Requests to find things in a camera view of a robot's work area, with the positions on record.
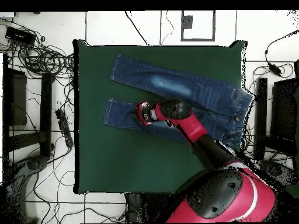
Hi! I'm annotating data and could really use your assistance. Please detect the blue denim jeans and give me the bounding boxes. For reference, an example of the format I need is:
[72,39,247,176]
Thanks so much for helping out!
[103,52,255,150]

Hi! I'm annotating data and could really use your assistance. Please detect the dark green table cloth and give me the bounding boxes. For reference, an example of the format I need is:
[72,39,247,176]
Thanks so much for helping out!
[72,39,248,195]

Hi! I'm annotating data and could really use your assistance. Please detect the black power strip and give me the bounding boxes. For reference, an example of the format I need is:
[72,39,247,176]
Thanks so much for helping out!
[55,108,75,149]

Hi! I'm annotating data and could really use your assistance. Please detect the small grey floor box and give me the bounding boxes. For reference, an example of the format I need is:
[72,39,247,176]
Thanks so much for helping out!
[182,15,194,29]

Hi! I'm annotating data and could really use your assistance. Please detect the grey wheeled base leg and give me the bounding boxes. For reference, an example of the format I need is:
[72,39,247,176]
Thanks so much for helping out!
[4,154,50,223]
[258,159,298,187]

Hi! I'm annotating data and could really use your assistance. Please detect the black power adapter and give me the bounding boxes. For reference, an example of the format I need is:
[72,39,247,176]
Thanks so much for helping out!
[267,61,284,76]

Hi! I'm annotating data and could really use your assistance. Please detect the black electronics box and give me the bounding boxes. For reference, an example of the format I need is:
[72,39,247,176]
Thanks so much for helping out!
[5,26,37,46]

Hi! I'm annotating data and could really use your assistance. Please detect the thick black floor cable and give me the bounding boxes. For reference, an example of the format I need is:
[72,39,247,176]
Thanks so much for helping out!
[124,10,150,47]

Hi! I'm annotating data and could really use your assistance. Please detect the thin black floor cable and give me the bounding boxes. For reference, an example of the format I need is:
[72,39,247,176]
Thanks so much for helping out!
[159,10,175,46]

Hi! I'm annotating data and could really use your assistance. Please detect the grey square floor frame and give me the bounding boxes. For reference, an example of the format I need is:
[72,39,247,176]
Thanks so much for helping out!
[180,9,216,42]

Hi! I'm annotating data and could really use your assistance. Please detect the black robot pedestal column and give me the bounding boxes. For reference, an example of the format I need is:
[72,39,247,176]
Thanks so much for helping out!
[125,192,183,223]

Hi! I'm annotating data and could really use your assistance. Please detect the black metal frame stand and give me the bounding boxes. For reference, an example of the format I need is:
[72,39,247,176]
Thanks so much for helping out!
[2,52,56,164]
[253,59,299,164]

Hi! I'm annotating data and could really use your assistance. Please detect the black cable tangle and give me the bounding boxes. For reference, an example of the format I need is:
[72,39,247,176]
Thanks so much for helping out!
[0,17,75,80]

